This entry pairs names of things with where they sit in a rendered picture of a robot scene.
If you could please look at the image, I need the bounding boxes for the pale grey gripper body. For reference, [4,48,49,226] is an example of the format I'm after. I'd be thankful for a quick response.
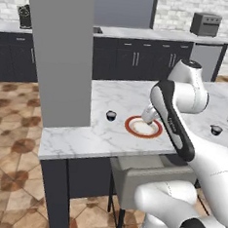
[139,103,161,126]

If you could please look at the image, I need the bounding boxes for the red rimmed white plate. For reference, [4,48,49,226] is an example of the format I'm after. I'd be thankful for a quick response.
[123,114,166,140]

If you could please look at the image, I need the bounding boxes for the dark yogurt container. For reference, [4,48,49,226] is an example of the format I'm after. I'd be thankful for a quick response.
[209,124,224,137]
[104,109,118,123]

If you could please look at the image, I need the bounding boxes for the marble topped dark island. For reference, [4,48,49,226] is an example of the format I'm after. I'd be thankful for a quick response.
[31,65,228,228]

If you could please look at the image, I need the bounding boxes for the dark base cupboard run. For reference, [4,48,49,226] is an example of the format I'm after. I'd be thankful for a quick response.
[0,23,228,103]

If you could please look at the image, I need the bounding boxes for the grey upholstered stool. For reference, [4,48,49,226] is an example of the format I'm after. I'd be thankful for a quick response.
[103,149,202,228]

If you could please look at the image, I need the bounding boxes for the grey dishwasher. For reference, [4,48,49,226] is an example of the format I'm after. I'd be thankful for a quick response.
[187,42,225,84]

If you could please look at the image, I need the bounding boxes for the steel sink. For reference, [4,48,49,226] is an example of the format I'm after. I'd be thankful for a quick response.
[92,25,105,36]

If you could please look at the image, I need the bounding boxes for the grey toaster oven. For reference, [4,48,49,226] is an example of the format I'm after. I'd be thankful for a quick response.
[188,12,223,39]

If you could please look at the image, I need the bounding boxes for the grey square pillar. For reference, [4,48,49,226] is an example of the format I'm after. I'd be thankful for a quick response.
[14,0,102,133]

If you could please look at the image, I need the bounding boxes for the black coffee machine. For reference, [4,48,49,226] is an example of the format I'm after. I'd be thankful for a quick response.
[15,3,34,30]

